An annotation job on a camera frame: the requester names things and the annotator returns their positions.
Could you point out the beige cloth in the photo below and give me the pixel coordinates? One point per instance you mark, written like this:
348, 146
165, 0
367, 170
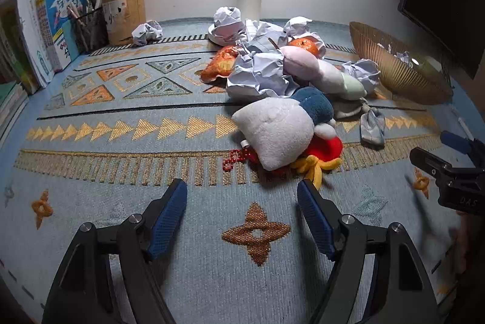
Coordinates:
348, 110

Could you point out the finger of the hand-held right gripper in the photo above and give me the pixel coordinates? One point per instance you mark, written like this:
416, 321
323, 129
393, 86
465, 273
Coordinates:
428, 160
454, 142

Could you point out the white marker pen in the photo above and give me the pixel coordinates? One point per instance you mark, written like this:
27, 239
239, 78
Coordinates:
464, 127

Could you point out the teal card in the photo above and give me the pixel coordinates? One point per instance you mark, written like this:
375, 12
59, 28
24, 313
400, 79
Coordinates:
70, 38

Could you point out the large crumpled white paper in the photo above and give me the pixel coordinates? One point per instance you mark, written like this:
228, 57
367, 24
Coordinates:
257, 76

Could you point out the black mesh pen holder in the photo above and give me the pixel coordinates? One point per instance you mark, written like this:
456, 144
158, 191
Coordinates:
93, 30

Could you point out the white and blue plush toy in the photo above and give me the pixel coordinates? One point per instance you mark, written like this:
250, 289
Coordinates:
272, 130

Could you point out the brown cardboard pen cup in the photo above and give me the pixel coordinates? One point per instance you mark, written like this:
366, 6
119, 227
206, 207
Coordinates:
130, 17

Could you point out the blue workbook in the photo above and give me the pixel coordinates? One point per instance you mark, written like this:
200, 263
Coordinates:
60, 5

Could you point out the person's right hand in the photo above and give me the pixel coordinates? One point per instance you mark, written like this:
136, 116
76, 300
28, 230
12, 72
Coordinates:
461, 244

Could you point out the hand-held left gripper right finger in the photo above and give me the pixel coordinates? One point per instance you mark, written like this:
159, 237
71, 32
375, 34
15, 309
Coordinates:
314, 218

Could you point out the tangerine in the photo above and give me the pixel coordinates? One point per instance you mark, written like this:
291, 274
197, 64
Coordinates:
303, 44

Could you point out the orange snack bag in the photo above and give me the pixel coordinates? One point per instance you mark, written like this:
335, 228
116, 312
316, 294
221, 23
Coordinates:
218, 64

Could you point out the stack of flat books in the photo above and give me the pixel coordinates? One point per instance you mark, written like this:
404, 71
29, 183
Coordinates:
11, 108

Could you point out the blue patterned mat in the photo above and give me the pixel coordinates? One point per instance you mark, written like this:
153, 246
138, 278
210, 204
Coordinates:
212, 290

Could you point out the grey cloth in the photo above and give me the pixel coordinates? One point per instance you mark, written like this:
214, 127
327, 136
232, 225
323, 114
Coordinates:
373, 129

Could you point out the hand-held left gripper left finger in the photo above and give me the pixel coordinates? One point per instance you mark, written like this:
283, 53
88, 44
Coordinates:
168, 218

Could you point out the pastel striped plush toy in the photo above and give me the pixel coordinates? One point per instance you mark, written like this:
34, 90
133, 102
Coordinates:
322, 72

